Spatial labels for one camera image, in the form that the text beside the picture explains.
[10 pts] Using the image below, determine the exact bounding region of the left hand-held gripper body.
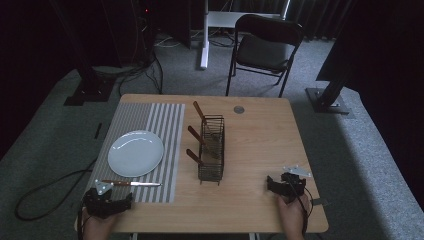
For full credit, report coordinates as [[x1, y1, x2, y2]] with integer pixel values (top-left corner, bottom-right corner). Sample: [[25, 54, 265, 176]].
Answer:
[[82, 179, 118, 220]]

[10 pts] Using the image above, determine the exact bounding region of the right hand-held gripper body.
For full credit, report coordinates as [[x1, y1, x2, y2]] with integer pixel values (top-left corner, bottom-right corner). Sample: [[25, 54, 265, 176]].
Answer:
[[278, 164, 313, 198]]

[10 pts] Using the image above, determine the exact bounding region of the person's right hand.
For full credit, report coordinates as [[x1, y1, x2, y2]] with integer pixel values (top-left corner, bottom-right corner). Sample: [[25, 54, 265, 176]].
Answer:
[[275, 193, 311, 240]]

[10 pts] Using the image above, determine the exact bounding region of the white round plate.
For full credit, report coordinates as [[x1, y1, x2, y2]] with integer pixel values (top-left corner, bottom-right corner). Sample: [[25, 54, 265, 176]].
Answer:
[[107, 129, 165, 179]]

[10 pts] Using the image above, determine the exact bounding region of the grey striped placemat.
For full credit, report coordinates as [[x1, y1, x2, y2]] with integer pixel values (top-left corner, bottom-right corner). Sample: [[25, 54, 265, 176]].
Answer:
[[85, 102, 186, 205]]

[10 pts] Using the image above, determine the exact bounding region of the black metal stand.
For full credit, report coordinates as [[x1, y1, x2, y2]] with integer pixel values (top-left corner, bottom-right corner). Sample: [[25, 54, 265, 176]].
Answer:
[[305, 63, 352, 116], [49, 0, 116, 107]]

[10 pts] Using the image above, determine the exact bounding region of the black folding chair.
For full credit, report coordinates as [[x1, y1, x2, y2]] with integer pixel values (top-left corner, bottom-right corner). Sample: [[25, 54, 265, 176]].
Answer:
[[225, 13, 305, 99]]

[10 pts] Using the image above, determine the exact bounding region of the wooden-handled table knife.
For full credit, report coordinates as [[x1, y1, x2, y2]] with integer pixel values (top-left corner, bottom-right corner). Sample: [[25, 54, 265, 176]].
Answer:
[[101, 179, 163, 188]]

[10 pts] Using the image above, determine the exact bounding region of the black floor cable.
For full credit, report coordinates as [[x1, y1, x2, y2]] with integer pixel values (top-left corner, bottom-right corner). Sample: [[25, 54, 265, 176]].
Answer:
[[14, 157, 100, 222]]

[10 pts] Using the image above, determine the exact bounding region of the black wire cutlery rack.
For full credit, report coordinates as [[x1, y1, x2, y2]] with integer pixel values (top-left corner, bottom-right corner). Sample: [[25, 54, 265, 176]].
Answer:
[[197, 114, 226, 186]]

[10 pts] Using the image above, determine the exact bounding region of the wooden-handled utensil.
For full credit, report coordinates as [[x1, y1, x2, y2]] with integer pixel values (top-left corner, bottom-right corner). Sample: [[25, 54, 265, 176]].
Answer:
[[185, 148, 206, 167], [192, 101, 222, 143], [187, 125, 222, 160]]

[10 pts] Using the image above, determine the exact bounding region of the bundle of black cables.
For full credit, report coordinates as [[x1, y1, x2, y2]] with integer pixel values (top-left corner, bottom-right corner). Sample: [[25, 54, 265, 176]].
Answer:
[[117, 49, 165, 96]]

